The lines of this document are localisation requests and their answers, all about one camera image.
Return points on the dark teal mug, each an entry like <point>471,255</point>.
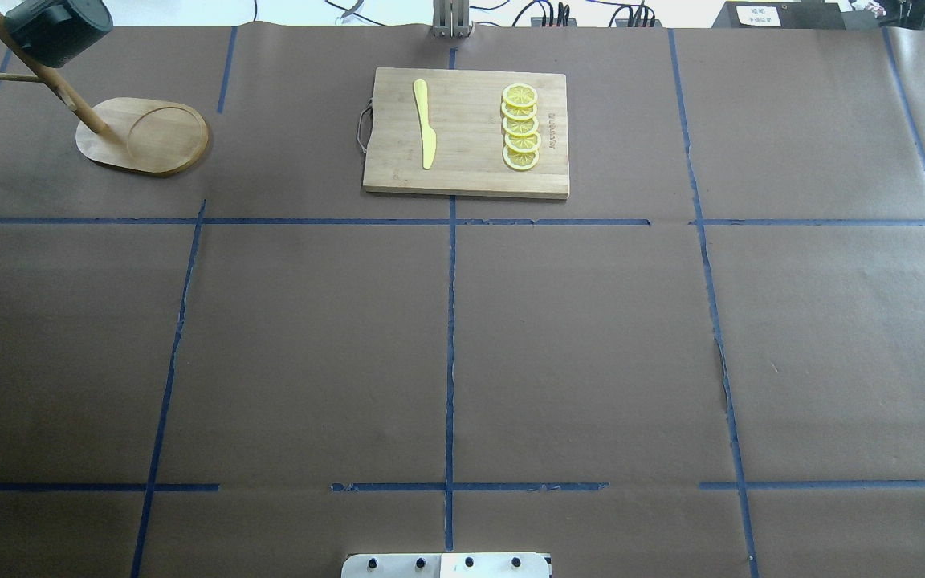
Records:
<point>54,32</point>

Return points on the wooden cup storage rack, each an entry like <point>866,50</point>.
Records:
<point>144,136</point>

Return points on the bottom lemon slice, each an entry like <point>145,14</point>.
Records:
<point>520,161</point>

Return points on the lemon slice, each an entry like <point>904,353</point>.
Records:
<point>520,161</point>
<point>519,95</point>
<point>512,127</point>
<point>511,112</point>
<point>522,144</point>

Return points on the yellow plastic knife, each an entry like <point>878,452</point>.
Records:
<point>428,135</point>

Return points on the bamboo cutting board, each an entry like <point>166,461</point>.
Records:
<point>465,113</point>

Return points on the top lemon slice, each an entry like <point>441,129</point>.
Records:
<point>519,95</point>

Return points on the black box with label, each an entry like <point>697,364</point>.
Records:
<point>790,15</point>

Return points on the grey aluminium post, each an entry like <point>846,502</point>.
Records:
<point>451,18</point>

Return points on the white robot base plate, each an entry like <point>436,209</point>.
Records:
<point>448,564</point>

